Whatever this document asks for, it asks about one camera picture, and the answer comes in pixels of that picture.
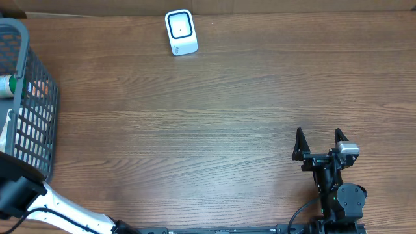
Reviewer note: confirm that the beige paper pouch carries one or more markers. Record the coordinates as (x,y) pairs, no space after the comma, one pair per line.
(35,137)

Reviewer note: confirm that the orange snack packet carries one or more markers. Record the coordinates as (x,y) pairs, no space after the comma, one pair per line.
(39,88)

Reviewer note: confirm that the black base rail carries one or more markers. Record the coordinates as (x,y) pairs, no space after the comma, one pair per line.
(278,229)

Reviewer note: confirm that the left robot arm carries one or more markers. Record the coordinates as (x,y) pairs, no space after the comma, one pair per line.
(26,195)

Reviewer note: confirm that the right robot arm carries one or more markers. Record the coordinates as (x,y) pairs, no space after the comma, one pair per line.
(341,202)

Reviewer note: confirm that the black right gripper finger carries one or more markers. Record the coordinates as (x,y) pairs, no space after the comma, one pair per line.
(340,136)
(301,147)

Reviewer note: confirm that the green capped bottle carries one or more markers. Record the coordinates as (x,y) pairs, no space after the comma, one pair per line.
(8,86)

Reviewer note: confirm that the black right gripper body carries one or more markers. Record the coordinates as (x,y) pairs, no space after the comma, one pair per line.
(314,160)

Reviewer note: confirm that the white barcode scanner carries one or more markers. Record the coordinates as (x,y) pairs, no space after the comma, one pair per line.
(181,32)

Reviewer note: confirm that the grey plastic mesh basket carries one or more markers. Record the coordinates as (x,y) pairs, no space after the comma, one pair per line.
(29,101)

